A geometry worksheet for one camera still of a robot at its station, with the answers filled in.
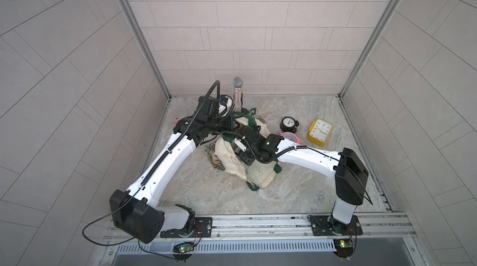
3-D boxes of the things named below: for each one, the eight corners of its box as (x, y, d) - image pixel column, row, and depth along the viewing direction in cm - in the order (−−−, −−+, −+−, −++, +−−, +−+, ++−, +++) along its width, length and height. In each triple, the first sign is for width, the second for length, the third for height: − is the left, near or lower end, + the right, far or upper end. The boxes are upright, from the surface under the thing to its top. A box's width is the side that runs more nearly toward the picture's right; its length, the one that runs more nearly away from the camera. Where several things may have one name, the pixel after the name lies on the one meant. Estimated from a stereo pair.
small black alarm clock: (280, 133, 101) (281, 129, 98) (278, 120, 107) (279, 116, 104) (298, 133, 101) (300, 129, 98) (296, 120, 107) (297, 116, 104)
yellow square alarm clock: (304, 138, 99) (305, 135, 97) (314, 119, 107) (315, 116, 105) (323, 148, 95) (325, 145, 93) (332, 127, 104) (334, 124, 101)
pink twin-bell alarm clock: (279, 136, 100) (280, 132, 97) (281, 131, 102) (282, 128, 99) (300, 146, 96) (302, 142, 93) (303, 141, 98) (304, 137, 95)
